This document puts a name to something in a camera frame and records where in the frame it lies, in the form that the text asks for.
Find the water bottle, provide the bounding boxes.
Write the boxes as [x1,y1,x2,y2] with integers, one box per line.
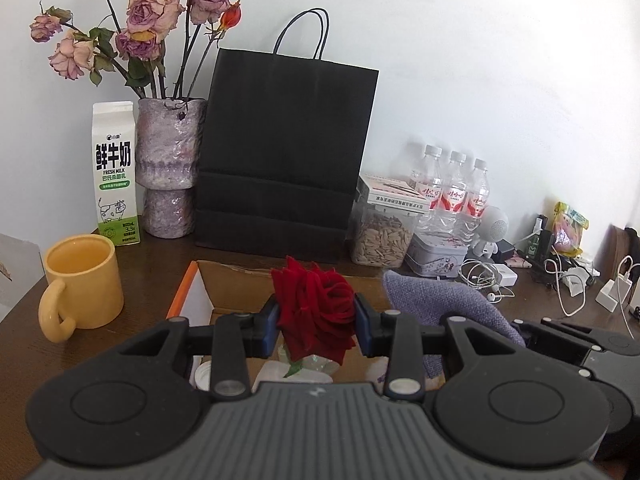
[460,158,490,245]
[437,151,466,233]
[409,144,442,232]

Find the black power adapter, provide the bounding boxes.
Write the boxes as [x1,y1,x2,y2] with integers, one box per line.
[497,240,515,260]

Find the clear seed container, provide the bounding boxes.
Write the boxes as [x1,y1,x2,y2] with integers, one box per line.
[352,203,418,269]

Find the grey metal tin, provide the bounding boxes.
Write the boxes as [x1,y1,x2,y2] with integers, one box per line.
[405,233,468,278]

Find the black paper bag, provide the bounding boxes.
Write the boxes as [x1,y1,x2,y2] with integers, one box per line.
[194,8,378,262]

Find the purple cloth pouch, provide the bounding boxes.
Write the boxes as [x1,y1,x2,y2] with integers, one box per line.
[382,271,525,382]

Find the white robot figurine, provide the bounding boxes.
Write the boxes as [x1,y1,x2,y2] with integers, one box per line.
[471,206,509,258]

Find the white green milk carton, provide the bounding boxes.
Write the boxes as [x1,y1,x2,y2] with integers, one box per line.
[91,101,140,246]

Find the dried rose bouquet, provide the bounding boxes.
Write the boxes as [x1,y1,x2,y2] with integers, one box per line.
[29,0,242,101]

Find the middle water bottle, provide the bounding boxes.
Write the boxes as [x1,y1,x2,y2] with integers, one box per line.
[437,151,466,233]

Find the white flat box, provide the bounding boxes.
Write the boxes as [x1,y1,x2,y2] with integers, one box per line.
[357,174,430,214]

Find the white charger block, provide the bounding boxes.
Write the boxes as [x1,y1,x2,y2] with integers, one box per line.
[495,263,518,287]

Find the yellow ceramic mug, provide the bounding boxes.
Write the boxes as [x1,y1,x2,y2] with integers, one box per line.
[38,234,124,344]

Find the red cardboard box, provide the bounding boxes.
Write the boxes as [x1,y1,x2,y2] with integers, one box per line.
[166,259,446,391]

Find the right water bottle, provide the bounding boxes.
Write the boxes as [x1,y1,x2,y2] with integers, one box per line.
[460,158,490,245]

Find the white earphones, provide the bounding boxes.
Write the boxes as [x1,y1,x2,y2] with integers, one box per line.
[458,259,515,304]

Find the white booklet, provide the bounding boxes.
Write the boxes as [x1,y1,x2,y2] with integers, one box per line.
[0,234,43,321]

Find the purple ceramic vase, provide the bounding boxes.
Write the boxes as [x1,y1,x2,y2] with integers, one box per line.
[136,99,207,240]

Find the red fabric rose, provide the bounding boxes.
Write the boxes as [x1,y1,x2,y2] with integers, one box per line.
[270,257,355,374]

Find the white jar lid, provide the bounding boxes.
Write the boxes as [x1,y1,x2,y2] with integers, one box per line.
[194,361,212,391]

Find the yellow snack packet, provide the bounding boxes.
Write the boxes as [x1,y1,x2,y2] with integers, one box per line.
[551,202,589,258]

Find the left water bottle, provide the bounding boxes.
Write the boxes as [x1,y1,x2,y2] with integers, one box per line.
[409,144,442,232]

